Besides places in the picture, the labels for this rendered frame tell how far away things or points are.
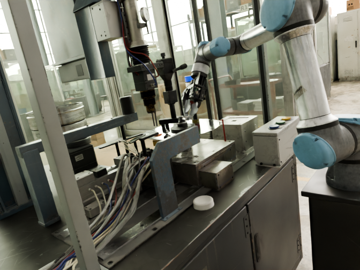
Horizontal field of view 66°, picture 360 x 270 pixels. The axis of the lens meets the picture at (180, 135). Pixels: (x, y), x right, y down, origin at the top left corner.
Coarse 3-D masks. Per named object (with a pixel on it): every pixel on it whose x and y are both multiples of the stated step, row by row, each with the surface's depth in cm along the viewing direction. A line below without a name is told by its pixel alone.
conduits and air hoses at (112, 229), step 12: (132, 144) 118; (132, 156) 105; (144, 156) 107; (120, 168) 103; (132, 168) 97; (144, 168) 91; (108, 180) 106; (132, 180) 92; (132, 192) 88; (108, 204) 91; (120, 204) 88; (132, 204) 83; (108, 216) 82; (120, 216) 83; (96, 228) 83; (108, 228) 81; (120, 228) 80; (96, 240) 79; (108, 240) 78; (72, 252) 76; (96, 252) 75; (48, 264) 75; (60, 264) 72; (72, 264) 72
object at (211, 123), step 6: (192, 120) 135; (198, 120) 133; (204, 120) 131; (210, 120) 128; (198, 126) 119; (204, 126) 118; (210, 126) 116; (216, 126) 114; (150, 132) 124; (174, 132) 116; (204, 132) 108; (150, 138) 113; (156, 138) 111; (162, 138) 110
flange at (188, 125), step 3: (177, 123) 121; (183, 123) 119; (186, 123) 120; (189, 123) 124; (192, 123) 123; (174, 126) 123; (177, 126) 121; (180, 126) 119; (183, 126) 119; (186, 126) 118; (189, 126) 118; (171, 129) 119; (174, 129) 118; (177, 129) 117; (180, 129) 116; (183, 129) 116
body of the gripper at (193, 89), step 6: (192, 72) 123; (198, 72) 121; (198, 78) 119; (204, 78) 122; (192, 84) 119; (198, 84) 118; (186, 90) 125; (192, 90) 117; (198, 90) 119; (204, 90) 120; (192, 96) 119; (198, 96) 119; (204, 96) 121
